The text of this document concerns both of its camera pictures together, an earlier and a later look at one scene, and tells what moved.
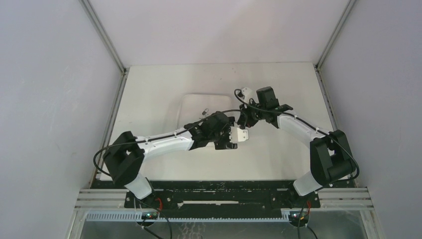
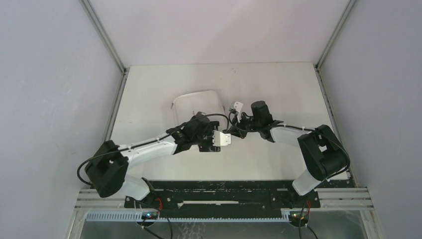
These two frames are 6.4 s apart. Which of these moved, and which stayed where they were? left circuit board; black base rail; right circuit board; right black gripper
Moved: right black gripper
Stayed: black base rail; right circuit board; left circuit board
